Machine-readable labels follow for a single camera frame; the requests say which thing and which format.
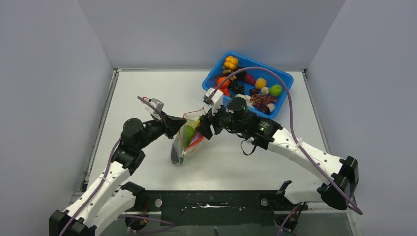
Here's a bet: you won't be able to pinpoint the brown longan cluster toy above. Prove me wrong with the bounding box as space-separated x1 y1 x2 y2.
222 66 237 81

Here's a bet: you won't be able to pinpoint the orange red toy carrot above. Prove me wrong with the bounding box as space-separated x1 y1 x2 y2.
220 87 230 97

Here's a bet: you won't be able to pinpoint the clear zip bag orange zipper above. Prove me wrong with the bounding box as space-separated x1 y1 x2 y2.
170 107 206 166

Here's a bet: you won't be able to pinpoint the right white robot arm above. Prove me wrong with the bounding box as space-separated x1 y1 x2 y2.
197 98 363 215

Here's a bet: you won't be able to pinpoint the purple cable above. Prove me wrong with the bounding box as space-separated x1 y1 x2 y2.
208 66 363 216
59 96 168 236

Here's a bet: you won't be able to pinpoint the red toy grapes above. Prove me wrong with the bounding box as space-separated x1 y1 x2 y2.
249 94 278 108

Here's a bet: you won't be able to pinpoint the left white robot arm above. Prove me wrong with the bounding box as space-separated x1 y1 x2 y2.
49 114 186 236

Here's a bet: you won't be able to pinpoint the dark purple toy eggplant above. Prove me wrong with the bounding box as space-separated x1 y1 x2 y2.
170 143 180 165

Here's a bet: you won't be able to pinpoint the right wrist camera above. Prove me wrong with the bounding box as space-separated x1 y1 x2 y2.
203 88 224 115

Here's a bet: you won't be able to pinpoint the light purple toy eggplant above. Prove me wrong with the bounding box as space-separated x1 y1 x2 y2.
189 131 205 146

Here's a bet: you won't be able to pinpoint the white toy mushroom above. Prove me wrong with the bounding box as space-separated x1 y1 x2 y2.
235 94 254 108

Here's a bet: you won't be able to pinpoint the white toy garlic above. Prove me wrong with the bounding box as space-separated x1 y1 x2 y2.
260 86 269 96

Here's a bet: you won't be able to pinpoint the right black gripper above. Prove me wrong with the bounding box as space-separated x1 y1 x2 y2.
196 101 246 140

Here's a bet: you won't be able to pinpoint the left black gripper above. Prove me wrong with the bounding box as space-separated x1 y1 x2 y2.
137 111 187 150

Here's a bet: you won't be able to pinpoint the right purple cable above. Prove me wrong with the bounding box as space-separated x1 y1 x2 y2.
208 66 363 216

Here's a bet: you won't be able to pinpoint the green toy mango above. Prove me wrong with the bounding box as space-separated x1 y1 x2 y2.
182 125 195 148

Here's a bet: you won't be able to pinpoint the blue plastic bin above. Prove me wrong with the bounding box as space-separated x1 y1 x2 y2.
202 52 294 119

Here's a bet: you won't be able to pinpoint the black loop cable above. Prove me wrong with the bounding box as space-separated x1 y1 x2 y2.
241 138 257 156

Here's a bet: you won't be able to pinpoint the green toy chayote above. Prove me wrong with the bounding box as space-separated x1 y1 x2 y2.
269 84 284 97

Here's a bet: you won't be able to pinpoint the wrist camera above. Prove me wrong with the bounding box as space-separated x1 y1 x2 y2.
145 98 164 120
203 88 224 115

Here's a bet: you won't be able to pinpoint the orange toy pumpkin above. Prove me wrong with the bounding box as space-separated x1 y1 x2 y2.
223 56 238 71

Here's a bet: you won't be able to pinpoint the magenta toy sweet potato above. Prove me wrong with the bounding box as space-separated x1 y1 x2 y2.
243 72 256 86

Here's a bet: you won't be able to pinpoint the dark dried date toy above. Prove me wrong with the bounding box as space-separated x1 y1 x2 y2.
249 88 259 97

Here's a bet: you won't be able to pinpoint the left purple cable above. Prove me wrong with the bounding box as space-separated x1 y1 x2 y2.
59 96 168 236

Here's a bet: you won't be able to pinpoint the brown toy shiitake mushroom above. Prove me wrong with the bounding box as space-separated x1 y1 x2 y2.
257 104 271 115

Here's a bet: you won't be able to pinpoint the aluminium frame rail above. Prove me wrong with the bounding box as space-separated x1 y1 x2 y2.
71 190 359 214

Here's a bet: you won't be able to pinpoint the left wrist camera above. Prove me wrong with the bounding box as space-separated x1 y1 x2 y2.
145 98 164 120

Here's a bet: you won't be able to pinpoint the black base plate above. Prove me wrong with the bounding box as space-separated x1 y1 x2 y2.
130 190 296 226

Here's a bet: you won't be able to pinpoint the round orange toy fruit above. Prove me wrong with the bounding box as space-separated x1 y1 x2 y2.
216 76 230 88

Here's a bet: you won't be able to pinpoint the dark plum toy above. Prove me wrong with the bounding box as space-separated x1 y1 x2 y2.
235 66 246 81

